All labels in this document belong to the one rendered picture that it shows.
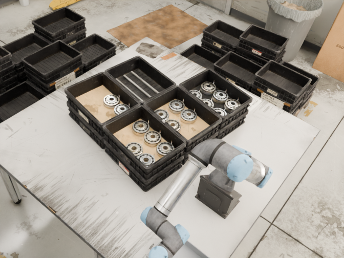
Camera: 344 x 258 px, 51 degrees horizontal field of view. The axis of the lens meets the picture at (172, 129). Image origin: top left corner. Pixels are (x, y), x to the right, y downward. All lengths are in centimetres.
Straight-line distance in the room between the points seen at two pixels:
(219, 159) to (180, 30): 332
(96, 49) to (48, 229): 172
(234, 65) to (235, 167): 220
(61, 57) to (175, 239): 224
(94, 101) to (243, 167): 122
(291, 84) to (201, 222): 175
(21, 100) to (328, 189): 268
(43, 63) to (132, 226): 182
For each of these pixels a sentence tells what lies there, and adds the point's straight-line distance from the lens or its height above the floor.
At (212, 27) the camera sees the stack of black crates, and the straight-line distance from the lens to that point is 398.
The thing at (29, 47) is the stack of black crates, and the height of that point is 38.
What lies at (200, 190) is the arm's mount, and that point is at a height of 78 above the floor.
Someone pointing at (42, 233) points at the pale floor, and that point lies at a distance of 283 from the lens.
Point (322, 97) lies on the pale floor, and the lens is 421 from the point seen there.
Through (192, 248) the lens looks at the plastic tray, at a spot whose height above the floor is 72.
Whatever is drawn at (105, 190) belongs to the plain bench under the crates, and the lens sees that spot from 211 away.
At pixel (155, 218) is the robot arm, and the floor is 109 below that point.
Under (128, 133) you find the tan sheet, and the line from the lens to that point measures 219.
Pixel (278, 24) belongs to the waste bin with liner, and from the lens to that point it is 422.
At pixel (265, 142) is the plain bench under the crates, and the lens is 248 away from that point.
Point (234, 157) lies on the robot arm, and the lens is 149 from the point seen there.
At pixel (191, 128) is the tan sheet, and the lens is 225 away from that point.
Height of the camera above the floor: 245
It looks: 47 degrees down
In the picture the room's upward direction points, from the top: 7 degrees clockwise
